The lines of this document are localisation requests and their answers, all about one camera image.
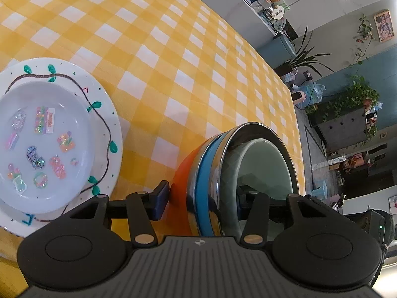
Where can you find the blue steel-lined bowl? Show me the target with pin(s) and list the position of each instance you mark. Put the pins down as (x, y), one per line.
(204, 186)

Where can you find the long-leaved potted plant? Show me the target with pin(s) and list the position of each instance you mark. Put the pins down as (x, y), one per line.
(305, 57)

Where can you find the large white vine-painted plate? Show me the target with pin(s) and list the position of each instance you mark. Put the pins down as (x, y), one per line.
(107, 124)

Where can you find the yellow checked tablecloth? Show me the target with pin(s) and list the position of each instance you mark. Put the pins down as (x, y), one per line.
(170, 52)

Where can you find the dark planter with ivy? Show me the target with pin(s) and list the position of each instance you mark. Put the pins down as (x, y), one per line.
(344, 127)

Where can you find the light blue plastic stool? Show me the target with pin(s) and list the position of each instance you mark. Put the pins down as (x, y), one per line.
(321, 191)

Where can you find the blue plastic bag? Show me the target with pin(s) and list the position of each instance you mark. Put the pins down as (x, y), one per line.
(314, 94)

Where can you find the framed wall picture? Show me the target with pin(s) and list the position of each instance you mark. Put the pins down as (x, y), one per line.
(384, 26)

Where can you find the teal cabinet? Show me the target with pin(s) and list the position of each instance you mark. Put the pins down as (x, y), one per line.
(279, 51)

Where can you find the small white sticker plate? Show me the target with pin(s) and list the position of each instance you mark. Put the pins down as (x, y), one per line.
(46, 105)

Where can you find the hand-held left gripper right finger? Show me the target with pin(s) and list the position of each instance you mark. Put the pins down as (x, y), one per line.
(248, 199)

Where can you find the hanging vine plant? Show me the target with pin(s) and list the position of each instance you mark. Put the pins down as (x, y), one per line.
(363, 29)

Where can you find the light green ceramic bowl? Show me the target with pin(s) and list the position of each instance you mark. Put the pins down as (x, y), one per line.
(263, 161)

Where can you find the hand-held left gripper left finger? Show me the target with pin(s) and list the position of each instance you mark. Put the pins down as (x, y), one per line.
(162, 199)

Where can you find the orange steel-lined bowl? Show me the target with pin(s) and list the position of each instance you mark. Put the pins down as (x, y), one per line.
(181, 180)

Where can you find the white media console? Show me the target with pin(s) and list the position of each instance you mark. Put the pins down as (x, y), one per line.
(245, 4)

